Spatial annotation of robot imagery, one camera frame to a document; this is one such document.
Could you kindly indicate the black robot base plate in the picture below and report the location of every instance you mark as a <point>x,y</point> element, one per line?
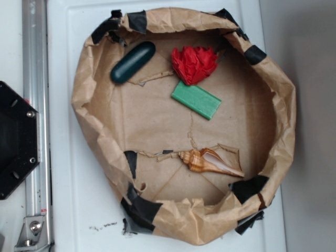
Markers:
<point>19,140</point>

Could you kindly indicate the green rectangular soap bar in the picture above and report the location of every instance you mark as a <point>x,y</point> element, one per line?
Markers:
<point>196,99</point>

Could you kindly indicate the spiral brown seashell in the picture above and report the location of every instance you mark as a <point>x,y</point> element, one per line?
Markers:
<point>208,160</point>

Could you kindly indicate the dark green oblong capsule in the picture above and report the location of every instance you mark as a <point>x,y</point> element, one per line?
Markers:
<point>132,62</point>

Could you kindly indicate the aluminium extrusion rail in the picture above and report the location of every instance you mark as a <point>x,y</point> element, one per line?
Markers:
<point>35,83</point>

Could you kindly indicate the metal corner bracket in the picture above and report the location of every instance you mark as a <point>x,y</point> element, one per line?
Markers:
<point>33,235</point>

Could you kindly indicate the red crumpled tissue paper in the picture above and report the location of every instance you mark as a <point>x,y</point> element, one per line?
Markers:
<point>194,64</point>

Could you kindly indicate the brown paper bin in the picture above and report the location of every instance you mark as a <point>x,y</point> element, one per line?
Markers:
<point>136,129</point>

